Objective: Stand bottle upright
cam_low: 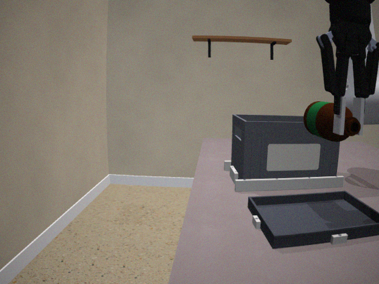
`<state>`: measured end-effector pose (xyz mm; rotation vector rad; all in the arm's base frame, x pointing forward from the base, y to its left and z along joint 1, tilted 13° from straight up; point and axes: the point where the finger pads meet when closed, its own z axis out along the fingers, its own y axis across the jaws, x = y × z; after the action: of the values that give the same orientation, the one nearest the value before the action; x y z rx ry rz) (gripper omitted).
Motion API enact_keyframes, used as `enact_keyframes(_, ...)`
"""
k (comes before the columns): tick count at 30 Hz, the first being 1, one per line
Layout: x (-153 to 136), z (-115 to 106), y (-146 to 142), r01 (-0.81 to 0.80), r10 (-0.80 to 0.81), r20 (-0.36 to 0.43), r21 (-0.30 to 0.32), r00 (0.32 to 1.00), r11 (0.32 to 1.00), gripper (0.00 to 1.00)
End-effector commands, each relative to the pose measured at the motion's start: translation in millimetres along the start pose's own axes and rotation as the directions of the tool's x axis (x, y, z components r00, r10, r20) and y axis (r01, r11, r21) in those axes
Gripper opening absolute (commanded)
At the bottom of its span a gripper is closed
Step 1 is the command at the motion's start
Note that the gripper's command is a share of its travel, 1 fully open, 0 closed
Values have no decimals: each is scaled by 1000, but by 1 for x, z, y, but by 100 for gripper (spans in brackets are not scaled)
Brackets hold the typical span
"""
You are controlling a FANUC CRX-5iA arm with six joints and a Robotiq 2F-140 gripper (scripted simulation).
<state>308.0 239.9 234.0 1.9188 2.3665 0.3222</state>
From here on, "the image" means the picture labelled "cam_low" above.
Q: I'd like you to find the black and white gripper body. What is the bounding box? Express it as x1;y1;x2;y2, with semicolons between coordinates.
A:
329;0;372;55

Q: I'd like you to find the brown bottle with green label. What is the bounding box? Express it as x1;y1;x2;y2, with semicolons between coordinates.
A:
304;101;361;142

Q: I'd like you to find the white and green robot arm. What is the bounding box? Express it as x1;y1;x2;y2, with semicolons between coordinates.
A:
344;0;379;125

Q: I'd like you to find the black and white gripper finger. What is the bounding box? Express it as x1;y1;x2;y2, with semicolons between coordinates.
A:
316;31;353;135
351;34;379;135

